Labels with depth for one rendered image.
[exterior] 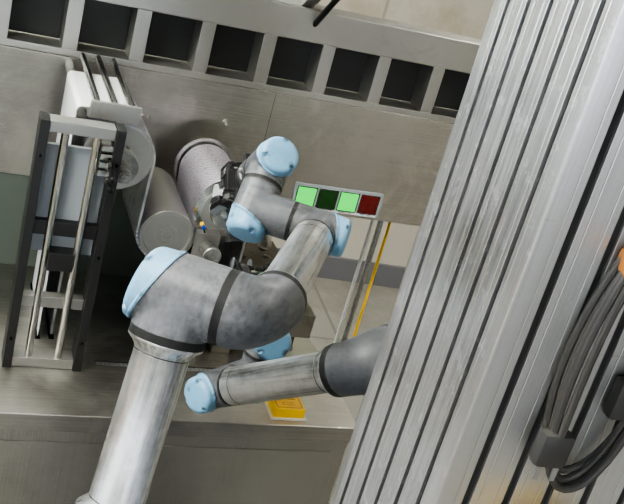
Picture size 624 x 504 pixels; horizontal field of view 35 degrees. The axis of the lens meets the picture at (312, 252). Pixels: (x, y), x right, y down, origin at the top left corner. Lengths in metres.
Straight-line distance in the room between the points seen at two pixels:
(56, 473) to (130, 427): 0.67
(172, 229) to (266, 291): 0.76
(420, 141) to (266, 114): 0.43
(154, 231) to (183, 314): 0.76
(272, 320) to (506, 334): 0.55
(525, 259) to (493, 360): 0.11
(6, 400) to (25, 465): 0.16
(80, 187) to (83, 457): 0.55
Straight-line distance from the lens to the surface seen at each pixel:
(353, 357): 1.71
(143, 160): 2.12
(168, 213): 2.16
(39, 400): 2.07
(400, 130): 2.61
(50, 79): 2.38
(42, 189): 2.01
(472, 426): 1.01
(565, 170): 0.91
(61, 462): 2.14
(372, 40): 2.51
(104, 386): 2.14
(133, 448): 1.51
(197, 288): 1.43
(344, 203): 2.63
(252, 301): 1.43
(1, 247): 2.54
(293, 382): 1.80
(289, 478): 2.28
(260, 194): 1.81
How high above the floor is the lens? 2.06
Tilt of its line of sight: 23 degrees down
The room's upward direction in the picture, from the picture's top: 16 degrees clockwise
